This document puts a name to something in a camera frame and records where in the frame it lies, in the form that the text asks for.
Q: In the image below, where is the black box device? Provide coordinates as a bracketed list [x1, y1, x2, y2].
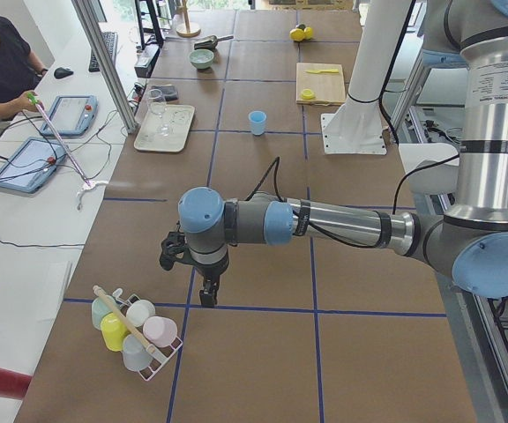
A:
[134, 44, 160, 78]

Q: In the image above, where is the dark grey sponge cloth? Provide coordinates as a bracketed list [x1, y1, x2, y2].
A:
[152, 84, 179, 101]

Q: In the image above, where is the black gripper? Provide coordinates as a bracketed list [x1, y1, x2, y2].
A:
[159, 224, 229, 308]

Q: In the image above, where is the whole yellow lemon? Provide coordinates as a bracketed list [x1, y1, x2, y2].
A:
[303, 26, 313, 41]

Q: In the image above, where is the grey blue cup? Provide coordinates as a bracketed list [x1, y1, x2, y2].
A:
[122, 334, 152, 372]

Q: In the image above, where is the white plastic chair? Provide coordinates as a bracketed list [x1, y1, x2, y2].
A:
[397, 141, 462, 195]

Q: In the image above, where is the white wire cup rack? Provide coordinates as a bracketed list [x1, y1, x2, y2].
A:
[93, 286, 183, 381]

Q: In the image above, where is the light blue plastic cup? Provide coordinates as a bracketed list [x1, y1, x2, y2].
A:
[248, 110, 267, 136]

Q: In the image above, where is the green bowl with ice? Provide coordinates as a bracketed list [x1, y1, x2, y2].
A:
[189, 48, 215, 71]

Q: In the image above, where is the blue teach pendant far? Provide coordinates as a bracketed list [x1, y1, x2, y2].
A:
[47, 95, 98, 137]

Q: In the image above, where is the cream serving tray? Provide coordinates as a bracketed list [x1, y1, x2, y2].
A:
[134, 105, 195, 153]

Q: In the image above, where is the pink cup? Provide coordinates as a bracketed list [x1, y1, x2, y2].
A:
[143, 315, 178, 347]

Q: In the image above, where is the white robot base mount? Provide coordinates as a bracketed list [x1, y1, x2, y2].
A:
[321, 0, 415, 155]

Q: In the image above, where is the black computer mouse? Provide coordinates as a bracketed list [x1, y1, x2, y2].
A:
[53, 67, 73, 79]

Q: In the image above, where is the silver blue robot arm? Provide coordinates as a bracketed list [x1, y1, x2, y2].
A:
[160, 1, 508, 307]

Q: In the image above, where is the blue teach pendant near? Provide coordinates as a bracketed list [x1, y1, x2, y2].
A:
[0, 137, 66, 194]

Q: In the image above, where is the yellow plastic knife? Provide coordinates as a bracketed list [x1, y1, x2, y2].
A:
[303, 68, 340, 75]

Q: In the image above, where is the clear wine glass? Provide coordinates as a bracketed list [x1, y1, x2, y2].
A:
[147, 89, 171, 137]

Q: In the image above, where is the wooden cutting board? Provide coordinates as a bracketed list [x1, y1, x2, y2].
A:
[295, 63, 347, 106]

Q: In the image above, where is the blue teach pendant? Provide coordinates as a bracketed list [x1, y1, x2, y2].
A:
[47, 95, 98, 137]
[0, 137, 66, 194]

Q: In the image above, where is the white cup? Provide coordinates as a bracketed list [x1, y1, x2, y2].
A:
[126, 300, 155, 328]

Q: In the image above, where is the metal ice scoop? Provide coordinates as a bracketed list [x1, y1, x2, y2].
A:
[193, 34, 235, 51]

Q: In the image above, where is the mint green cup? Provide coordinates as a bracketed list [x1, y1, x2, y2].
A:
[91, 297, 111, 330]

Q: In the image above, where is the black keyboard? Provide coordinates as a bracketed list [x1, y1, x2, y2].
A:
[87, 31, 119, 74]

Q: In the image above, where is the pink metal straw rod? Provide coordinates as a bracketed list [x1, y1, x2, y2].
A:
[26, 92, 93, 190]

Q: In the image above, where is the yellow cup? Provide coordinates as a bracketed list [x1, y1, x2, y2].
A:
[100, 313, 130, 352]

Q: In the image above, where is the wooden mug tree stand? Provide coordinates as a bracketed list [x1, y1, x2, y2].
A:
[176, 0, 201, 38]

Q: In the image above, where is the person in black shirt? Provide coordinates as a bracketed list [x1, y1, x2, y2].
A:
[0, 16, 48, 121]

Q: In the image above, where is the aluminium frame post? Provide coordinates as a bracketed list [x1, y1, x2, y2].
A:
[71, 0, 138, 134]

